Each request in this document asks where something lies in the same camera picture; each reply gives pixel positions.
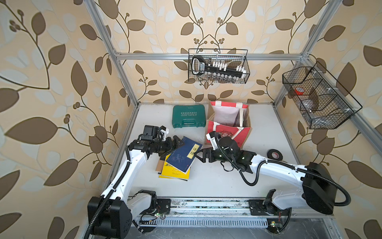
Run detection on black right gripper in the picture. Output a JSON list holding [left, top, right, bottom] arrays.
[[194, 146, 234, 164]]

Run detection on blue book yellow label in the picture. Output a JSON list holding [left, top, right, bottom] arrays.
[[166, 136, 203, 174]]

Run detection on yellow cartoon book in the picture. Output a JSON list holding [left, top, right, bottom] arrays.
[[158, 154, 190, 181]]

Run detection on burlap canvas bag red front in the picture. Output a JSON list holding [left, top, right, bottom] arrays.
[[206, 101, 252, 148]]

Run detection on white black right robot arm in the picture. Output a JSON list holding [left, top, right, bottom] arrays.
[[195, 131, 352, 215]]

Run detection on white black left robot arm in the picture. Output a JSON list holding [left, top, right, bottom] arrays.
[[84, 125, 185, 239]]

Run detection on black brown cover book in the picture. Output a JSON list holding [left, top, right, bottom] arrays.
[[155, 159, 166, 173]]

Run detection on green plastic tool case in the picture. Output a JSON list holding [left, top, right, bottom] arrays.
[[172, 105, 207, 128]]

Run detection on black tape roll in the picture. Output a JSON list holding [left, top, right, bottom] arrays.
[[267, 149, 283, 161]]

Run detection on black socket wrench set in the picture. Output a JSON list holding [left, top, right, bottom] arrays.
[[191, 55, 247, 78]]

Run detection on red tape roll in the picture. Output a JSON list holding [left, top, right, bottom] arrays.
[[294, 87, 305, 96]]

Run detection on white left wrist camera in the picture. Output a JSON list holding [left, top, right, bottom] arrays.
[[159, 126, 169, 141]]

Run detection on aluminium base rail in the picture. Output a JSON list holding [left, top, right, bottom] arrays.
[[120, 197, 333, 232]]

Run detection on black wire basket back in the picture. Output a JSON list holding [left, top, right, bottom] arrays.
[[188, 48, 250, 84]]

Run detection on black wire basket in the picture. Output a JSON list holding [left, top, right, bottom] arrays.
[[283, 61, 363, 129], [188, 48, 250, 84]]

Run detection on black wire basket right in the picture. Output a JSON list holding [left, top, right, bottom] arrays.
[[283, 61, 363, 129]]

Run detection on aluminium frame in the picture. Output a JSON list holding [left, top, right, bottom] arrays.
[[83, 0, 382, 141]]

